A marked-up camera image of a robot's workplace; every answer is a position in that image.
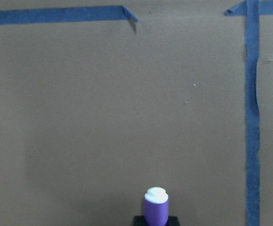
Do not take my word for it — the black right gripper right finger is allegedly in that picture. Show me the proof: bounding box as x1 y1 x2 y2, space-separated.
166 216 180 226

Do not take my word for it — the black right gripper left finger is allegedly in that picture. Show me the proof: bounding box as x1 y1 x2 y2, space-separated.
132 216 146 226

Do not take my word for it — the purple highlighter pen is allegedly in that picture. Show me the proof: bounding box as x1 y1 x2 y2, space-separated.
144 187 169 226

